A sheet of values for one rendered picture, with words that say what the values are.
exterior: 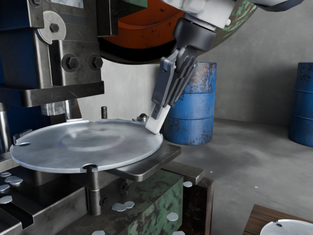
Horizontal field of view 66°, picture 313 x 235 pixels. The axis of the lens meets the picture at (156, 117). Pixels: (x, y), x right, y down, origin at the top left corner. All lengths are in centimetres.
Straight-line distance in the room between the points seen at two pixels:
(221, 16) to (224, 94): 342
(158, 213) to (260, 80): 325
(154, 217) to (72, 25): 43
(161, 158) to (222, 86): 345
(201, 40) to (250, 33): 330
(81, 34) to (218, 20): 27
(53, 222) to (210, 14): 43
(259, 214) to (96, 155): 79
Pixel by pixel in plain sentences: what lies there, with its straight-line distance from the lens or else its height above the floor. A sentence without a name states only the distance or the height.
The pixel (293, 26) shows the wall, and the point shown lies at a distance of 365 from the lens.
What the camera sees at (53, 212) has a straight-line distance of 47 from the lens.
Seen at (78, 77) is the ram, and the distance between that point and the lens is 49.
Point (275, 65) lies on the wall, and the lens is 365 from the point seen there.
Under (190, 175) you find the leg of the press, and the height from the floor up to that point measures 64.
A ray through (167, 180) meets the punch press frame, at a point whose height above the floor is 64.
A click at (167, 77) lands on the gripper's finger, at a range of 43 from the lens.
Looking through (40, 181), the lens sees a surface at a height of 71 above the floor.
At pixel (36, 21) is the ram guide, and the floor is 100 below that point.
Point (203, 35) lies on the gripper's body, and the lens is 44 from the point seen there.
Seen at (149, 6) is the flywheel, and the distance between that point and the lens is 85.
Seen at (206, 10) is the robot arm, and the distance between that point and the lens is 43.
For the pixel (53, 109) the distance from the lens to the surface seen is 57.
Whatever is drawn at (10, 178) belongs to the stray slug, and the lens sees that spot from 58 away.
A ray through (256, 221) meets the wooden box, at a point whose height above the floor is 35.
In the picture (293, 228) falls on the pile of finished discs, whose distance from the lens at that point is 105.
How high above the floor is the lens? 95
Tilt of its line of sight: 14 degrees down
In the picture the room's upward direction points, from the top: straight up
